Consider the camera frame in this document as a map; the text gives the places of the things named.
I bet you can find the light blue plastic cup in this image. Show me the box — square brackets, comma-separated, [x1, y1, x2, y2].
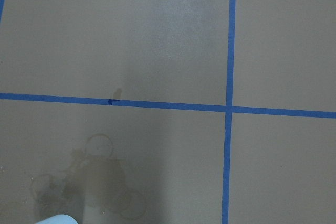
[36, 214, 77, 224]

